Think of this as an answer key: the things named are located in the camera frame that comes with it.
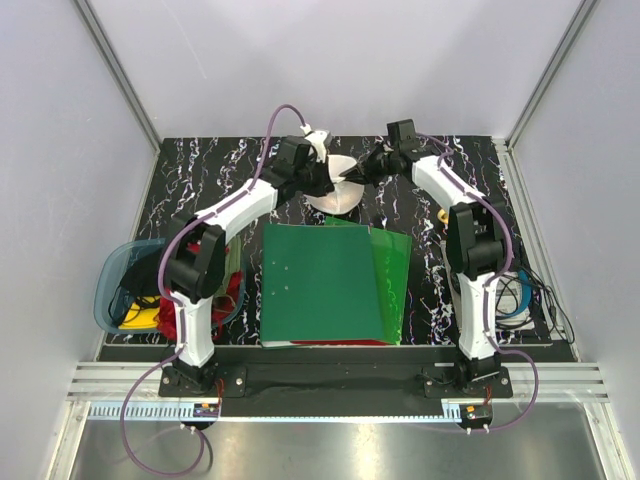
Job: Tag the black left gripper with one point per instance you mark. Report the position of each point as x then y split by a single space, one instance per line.
322 184

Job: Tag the light green plastic folder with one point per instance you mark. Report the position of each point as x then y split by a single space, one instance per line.
392 285

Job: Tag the yellow garment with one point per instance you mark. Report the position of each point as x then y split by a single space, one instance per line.
142 314

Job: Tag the blue plastic basket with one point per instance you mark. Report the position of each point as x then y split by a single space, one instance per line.
111 302

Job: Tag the yellow tape roll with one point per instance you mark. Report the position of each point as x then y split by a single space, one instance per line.
443 216

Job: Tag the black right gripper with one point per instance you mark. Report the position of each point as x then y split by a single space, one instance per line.
375 180

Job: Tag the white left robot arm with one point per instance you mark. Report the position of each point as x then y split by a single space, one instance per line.
193 263

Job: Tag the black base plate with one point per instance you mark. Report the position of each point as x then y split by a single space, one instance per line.
435 372

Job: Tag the red folder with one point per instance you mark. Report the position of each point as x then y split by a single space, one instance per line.
339 343

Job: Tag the red garment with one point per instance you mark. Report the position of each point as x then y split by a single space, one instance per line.
224 309

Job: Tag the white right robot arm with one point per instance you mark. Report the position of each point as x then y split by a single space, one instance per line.
479 247

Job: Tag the olive green garment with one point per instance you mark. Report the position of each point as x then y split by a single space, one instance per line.
233 260

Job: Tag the black garment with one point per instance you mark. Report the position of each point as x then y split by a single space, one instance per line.
140 281

